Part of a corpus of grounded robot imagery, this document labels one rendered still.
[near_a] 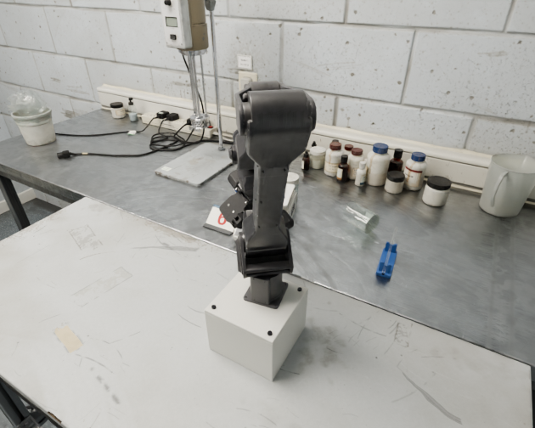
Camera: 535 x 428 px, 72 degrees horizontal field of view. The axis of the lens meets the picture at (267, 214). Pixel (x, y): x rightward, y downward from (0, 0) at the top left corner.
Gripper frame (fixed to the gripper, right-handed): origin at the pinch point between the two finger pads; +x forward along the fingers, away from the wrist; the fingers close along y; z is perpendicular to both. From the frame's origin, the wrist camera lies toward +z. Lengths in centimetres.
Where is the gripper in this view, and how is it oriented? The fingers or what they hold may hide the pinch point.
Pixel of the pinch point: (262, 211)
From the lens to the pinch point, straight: 84.5
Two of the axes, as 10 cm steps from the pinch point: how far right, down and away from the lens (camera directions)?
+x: 1.2, 4.5, 8.8
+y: 5.3, 7.2, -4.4
